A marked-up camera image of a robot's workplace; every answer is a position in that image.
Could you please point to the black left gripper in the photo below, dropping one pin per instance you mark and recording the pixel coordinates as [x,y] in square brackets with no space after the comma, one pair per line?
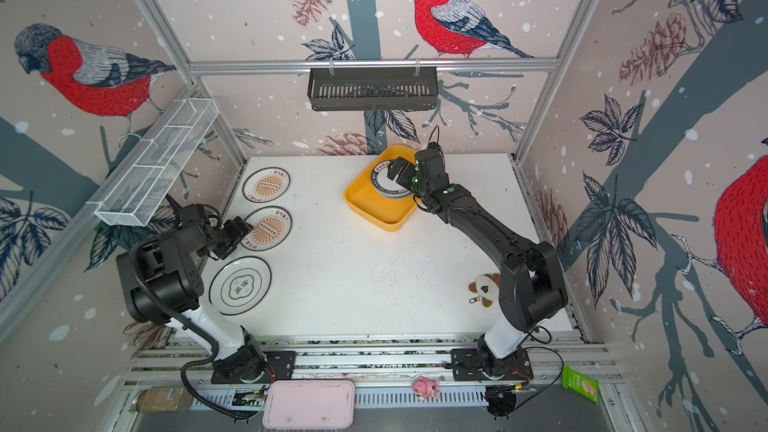
[242,226]

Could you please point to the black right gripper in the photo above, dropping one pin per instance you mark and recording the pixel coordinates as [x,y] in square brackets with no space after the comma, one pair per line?
[403,163]

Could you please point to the green rim plate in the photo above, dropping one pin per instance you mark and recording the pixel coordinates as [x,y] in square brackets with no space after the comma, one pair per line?
[379,180]

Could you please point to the orange sunburst plate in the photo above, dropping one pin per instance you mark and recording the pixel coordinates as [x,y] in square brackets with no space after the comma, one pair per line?
[266,185]

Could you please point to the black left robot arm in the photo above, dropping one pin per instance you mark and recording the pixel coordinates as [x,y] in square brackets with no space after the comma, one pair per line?
[162,283]

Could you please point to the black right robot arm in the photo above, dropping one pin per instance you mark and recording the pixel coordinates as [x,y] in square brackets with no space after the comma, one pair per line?
[532,285]

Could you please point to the yellow plastic bin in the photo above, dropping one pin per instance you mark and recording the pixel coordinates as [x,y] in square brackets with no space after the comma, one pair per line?
[362,198]

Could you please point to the brown white plush toy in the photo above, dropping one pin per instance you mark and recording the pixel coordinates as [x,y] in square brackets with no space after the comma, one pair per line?
[485,289]

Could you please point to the pink plastic tray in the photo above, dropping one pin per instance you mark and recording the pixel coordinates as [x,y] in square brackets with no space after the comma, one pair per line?
[306,405]

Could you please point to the brown grain bag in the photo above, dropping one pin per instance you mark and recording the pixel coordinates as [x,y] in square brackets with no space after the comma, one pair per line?
[162,400]

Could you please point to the pink pig toy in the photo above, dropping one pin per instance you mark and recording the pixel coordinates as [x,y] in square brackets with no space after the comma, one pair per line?
[426,389]

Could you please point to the green snack packet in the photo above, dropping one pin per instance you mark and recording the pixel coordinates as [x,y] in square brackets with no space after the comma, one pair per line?
[580,384]

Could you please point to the black hanging wire basket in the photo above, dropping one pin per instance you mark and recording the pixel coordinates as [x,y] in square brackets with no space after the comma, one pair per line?
[373,89]

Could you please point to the white wire mesh shelf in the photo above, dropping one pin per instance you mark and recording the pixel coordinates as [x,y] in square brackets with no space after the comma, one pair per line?
[140,190]

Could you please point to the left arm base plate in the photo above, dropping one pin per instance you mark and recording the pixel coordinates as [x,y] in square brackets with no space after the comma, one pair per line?
[247,368]

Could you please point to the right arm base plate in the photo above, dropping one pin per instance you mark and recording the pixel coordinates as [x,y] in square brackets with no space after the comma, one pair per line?
[480,364]

